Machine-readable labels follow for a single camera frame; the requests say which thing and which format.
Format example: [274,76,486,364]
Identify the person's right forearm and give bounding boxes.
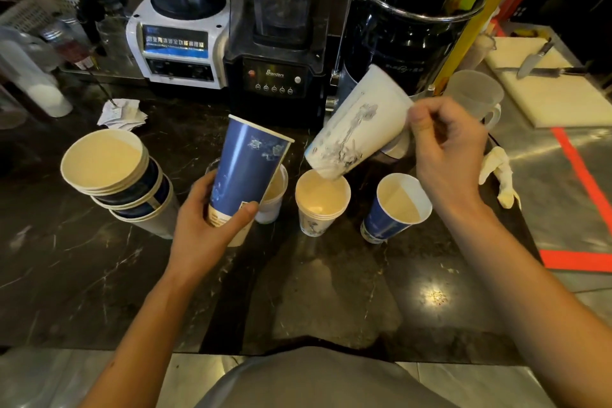
[437,200,612,408]

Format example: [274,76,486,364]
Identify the long metal bar spoon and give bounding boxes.
[87,67,119,108]

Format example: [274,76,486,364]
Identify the white cutting board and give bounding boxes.
[484,37,612,129]

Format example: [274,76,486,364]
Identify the person's grey shirt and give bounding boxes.
[195,346,461,408]

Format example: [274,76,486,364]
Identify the stack of white paper cups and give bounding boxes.
[295,169,352,237]

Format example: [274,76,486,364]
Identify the person's left hand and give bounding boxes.
[165,170,260,282]

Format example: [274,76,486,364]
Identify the steel kitchen knife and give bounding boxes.
[517,39,556,80]

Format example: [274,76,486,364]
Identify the glass jar with black lid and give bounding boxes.
[76,0,135,62]

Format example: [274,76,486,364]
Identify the black-handled knife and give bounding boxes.
[494,66,590,78]

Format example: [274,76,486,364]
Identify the stack of blue-rimmed paper cups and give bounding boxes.
[60,128,180,240]

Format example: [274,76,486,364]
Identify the person's left forearm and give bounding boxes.
[79,271,194,408]

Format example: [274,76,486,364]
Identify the translucent plastic cup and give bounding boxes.
[206,158,289,225]

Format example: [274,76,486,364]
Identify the person's right hand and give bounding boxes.
[407,96,489,218]

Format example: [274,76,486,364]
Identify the black drum appliance steel ring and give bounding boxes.
[326,0,486,112]

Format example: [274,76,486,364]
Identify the tall white printed paper cup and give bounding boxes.
[304,64,415,182]

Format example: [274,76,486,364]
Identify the crumpled white cloth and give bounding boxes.
[478,146,522,210]

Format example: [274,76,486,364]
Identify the tall blue paper cup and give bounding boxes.
[207,114,295,248]

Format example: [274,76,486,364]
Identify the clear plastic bottle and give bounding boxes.
[0,25,74,119]

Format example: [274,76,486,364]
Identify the steel tray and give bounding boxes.
[56,56,150,88]

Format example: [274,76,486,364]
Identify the black blender with cover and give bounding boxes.
[223,0,341,113]

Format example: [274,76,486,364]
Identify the crumpled paper receipts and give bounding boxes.
[97,98,148,131]

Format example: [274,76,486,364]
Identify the short blue paper cup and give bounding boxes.
[360,173,433,245]

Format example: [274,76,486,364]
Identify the frosted plastic measuring cup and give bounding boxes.
[443,69,505,132]

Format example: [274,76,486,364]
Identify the red sauce bottle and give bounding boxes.
[40,22,97,72]

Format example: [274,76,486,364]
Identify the white plastic basket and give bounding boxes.
[0,0,80,36]

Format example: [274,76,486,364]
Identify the white blender with dark jar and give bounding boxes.
[125,0,231,91]

